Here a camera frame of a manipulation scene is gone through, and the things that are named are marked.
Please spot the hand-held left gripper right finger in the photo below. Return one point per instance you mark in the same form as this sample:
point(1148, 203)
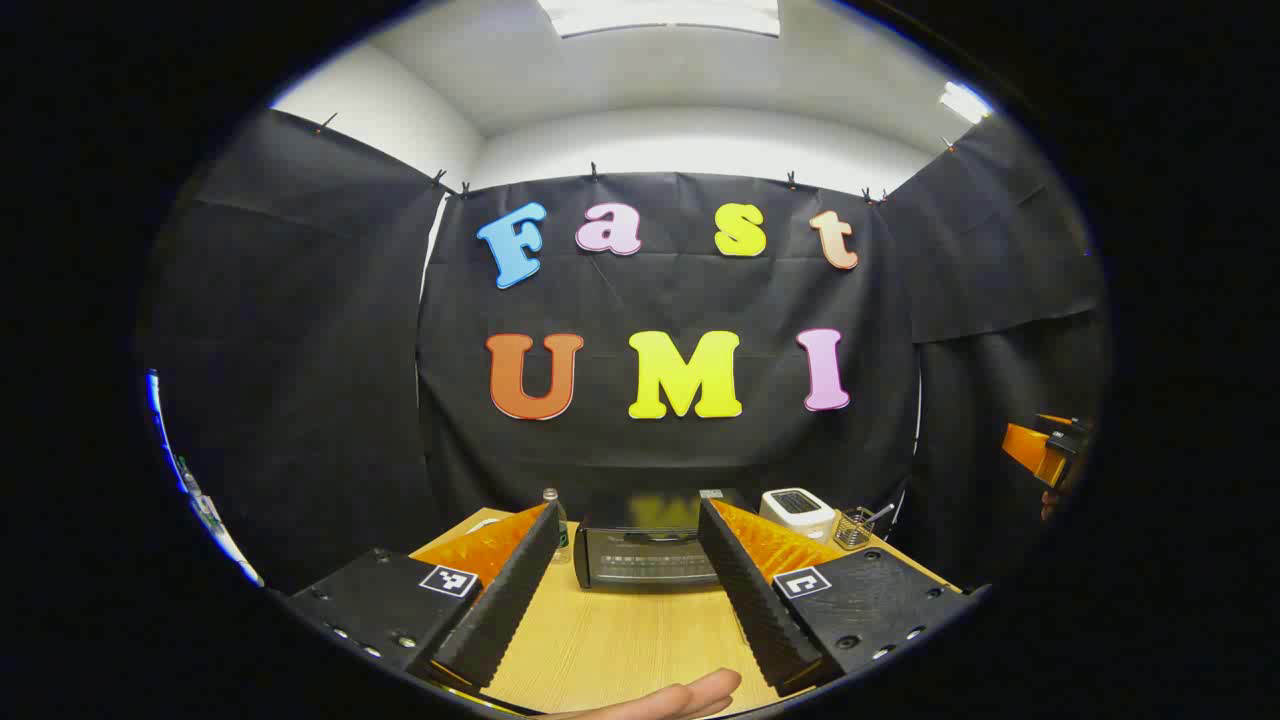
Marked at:
point(755, 600)

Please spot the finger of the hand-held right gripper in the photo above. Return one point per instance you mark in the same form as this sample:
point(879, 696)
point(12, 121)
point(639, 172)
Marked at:
point(1030, 448)

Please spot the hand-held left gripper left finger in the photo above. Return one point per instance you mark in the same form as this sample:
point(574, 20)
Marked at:
point(505, 600)

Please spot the black electric oven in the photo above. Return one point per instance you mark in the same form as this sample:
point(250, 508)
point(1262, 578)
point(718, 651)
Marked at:
point(640, 560)

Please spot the clear plastic water bottle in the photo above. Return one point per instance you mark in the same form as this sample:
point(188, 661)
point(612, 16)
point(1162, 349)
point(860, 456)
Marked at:
point(564, 540)

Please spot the white toaster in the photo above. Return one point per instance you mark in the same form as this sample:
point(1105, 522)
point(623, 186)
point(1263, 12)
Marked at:
point(800, 510)

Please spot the metal spoon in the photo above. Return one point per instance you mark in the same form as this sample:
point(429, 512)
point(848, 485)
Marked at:
point(882, 513)

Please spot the black backdrop cloth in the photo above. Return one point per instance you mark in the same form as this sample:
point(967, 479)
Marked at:
point(600, 300)

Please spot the small ceiling light panel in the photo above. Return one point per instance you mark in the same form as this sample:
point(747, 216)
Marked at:
point(964, 102)

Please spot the large ceiling light panel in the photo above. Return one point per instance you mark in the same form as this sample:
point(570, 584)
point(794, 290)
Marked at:
point(660, 15)

